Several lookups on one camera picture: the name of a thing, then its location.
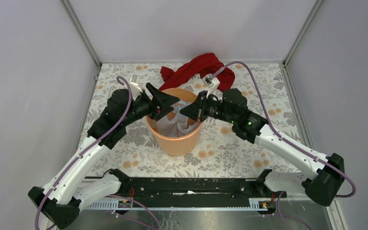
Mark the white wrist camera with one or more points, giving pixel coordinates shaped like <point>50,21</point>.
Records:
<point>136,89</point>
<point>211,82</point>

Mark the left aluminium frame post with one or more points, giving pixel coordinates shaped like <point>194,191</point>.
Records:
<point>81,32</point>

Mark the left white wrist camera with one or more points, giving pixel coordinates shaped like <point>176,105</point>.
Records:
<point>136,89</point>

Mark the metal front tray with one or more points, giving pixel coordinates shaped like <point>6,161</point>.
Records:
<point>296,213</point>

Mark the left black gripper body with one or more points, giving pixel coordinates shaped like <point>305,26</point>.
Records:
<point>143,107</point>

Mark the aluminium frame post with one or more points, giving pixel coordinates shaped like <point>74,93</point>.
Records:
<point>302,32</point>
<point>81,32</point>

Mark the orange plastic trash bin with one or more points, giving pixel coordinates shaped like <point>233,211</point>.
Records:
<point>182,145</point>

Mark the right aluminium frame post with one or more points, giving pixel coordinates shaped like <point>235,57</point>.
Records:
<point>302,32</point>

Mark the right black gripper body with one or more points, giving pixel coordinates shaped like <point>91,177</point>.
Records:
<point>214,109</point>

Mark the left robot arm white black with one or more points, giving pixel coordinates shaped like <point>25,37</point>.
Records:
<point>61,200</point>

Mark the red cloth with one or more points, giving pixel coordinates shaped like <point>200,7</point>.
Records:
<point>203,65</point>

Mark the light blue plastic trash bag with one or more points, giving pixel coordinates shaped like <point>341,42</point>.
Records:
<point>175,125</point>

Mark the floral patterned table mat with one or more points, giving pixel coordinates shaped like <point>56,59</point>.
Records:
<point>219,153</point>

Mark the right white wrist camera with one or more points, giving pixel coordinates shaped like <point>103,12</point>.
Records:
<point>211,82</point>

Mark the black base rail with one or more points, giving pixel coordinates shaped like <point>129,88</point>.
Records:
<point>195,192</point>

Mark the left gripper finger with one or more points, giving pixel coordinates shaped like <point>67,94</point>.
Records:
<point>160,101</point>
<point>159,113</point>

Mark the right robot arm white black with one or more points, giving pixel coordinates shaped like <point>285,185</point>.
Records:
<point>320,176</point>

